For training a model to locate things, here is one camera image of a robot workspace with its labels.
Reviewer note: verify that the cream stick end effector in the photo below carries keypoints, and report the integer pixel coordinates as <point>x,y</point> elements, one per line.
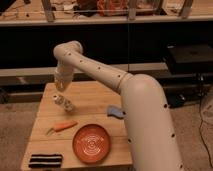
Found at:
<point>61,85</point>

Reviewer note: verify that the clear plastic bottle white cap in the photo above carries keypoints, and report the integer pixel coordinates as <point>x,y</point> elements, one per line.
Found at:
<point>63,102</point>

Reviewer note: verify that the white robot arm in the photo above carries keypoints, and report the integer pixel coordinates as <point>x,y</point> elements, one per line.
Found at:
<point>147,118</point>

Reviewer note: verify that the wooden table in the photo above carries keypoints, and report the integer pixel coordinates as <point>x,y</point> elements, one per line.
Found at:
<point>90,100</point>

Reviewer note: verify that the orange toy carrot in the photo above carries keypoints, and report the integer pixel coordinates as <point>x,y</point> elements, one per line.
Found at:
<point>62,126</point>

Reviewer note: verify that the orange plate white rings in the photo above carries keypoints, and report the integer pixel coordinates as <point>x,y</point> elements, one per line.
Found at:
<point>91,143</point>

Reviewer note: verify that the black white striped cloth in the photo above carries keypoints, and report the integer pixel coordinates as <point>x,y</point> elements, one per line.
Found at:
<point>45,160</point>

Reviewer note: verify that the long wooden shelf bench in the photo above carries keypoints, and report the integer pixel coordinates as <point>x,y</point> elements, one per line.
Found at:
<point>83,12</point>

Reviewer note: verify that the orange object on shelf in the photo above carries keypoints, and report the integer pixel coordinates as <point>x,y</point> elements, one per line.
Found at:
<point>112,7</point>

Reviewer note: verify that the black box on right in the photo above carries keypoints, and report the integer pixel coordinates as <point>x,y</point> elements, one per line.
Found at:
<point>190,59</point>

